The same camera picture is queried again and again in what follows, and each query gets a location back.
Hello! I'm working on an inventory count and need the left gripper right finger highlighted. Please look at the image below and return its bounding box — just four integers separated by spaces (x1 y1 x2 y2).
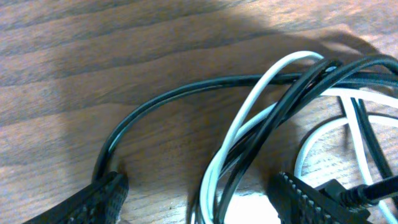
267 172 370 224

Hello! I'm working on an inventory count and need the white usb cable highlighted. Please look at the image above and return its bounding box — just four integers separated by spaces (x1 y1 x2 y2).
189 50 398 224

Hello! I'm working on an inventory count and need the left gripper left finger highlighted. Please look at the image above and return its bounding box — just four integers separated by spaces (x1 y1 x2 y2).
26 172 129 224

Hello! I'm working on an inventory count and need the black usb cable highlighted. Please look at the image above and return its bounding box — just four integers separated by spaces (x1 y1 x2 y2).
91 54 398 224

